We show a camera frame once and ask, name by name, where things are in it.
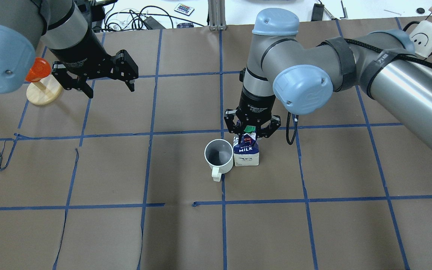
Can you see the black power adapter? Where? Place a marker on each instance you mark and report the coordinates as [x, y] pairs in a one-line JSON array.
[[317, 12]]

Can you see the white ribbed mug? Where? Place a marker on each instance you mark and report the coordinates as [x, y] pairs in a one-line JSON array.
[[218, 154]]

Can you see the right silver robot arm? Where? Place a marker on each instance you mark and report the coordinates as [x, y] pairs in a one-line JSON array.
[[382, 64]]

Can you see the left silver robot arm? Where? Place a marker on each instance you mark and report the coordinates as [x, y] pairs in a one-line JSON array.
[[62, 28]]

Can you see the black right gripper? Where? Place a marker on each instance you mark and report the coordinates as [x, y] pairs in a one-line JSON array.
[[257, 103]]

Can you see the yellow wooden stand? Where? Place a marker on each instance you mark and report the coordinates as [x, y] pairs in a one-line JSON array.
[[44, 91]]

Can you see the aluminium frame post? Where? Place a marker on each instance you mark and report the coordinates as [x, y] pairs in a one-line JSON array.
[[217, 15]]

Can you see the blue white milk carton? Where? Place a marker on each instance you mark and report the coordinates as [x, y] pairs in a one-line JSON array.
[[246, 149]]

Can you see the white cup on rack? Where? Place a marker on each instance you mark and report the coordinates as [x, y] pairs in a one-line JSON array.
[[421, 37]]

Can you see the orange plastic scoop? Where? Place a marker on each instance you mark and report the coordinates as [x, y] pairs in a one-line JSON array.
[[40, 70]]

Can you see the small remote control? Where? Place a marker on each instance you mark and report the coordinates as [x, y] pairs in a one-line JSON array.
[[184, 9]]

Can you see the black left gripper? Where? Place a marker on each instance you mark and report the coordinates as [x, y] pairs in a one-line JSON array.
[[80, 51]]

